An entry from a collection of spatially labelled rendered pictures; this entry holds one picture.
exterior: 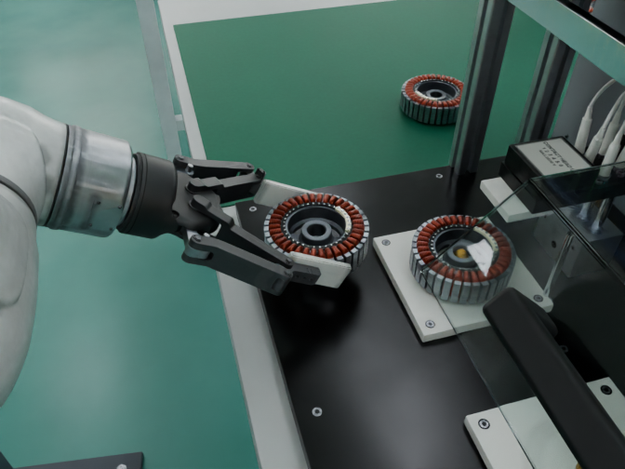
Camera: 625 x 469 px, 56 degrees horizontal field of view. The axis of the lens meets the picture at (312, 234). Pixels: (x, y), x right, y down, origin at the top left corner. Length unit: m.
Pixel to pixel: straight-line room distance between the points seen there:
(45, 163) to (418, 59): 0.82
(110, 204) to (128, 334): 1.17
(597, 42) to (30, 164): 0.48
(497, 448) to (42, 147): 0.45
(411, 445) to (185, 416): 0.98
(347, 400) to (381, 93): 0.61
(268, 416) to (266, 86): 0.64
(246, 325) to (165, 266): 1.17
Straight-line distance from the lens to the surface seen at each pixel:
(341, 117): 0.97
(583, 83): 0.87
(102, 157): 0.51
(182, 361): 1.57
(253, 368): 0.62
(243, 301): 0.68
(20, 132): 0.49
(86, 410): 1.56
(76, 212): 0.51
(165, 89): 1.99
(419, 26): 1.31
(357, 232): 0.61
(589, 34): 0.61
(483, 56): 0.75
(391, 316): 0.64
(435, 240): 0.66
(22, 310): 0.40
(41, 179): 0.49
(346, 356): 0.60
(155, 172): 0.53
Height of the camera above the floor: 1.26
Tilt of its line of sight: 43 degrees down
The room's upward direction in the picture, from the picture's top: straight up
